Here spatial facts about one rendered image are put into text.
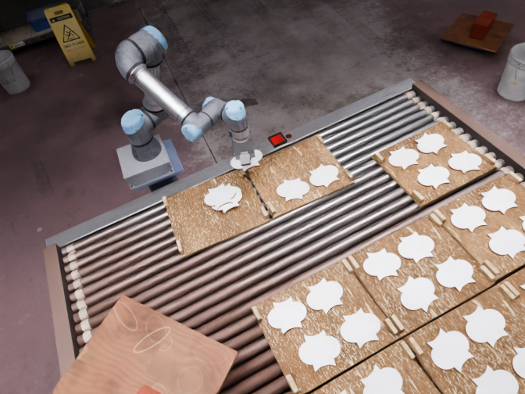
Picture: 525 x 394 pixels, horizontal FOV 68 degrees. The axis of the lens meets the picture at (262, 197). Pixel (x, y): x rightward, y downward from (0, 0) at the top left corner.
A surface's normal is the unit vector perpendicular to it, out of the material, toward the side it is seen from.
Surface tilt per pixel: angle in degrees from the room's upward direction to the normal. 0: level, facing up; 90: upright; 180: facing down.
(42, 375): 0
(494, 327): 0
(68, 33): 75
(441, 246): 0
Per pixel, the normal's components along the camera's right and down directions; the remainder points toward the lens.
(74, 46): 0.29, 0.58
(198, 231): -0.12, -0.60
